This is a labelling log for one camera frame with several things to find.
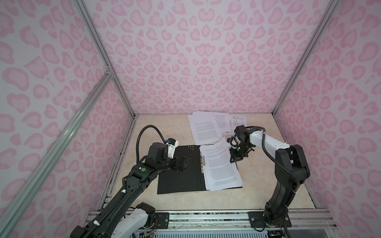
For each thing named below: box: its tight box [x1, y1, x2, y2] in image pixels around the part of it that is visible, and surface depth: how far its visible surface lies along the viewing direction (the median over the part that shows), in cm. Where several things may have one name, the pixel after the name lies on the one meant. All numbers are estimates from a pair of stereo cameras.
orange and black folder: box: [157, 145, 243, 195], surface depth 88 cm
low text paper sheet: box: [199, 137, 243, 192], surface depth 91 cm
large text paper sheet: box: [187, 111, 223, 146], surface depth 113 cm
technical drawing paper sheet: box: [228, 114, 248, 132], surface depth 120 cm
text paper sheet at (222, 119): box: [191, 111, 231, 133], surface depth 119 cm
